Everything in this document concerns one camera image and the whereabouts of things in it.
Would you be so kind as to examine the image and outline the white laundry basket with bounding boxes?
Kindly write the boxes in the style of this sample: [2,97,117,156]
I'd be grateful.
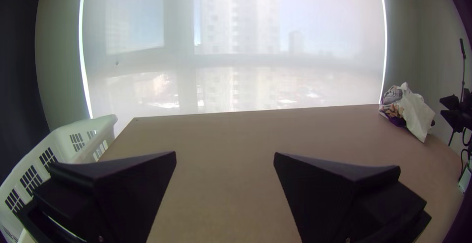
[0,114,118,243]

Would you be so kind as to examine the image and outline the white printed t-shirt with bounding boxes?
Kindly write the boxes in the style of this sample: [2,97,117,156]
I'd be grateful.
[379,82,436,143]

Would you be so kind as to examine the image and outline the dark t-shirt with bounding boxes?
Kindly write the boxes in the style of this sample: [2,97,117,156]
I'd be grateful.
[383,111,407,128]

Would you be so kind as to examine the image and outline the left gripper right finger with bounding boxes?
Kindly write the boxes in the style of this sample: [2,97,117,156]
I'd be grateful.
[273,152,433,243]

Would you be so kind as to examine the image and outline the black cable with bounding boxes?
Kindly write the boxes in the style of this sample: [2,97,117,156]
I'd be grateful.
[458,128,472,180]

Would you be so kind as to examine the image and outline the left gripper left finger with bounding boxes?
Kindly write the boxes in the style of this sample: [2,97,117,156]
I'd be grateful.
[32,151,177,243]

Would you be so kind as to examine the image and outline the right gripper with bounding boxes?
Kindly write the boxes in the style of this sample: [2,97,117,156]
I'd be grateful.
[439,89,472,133]

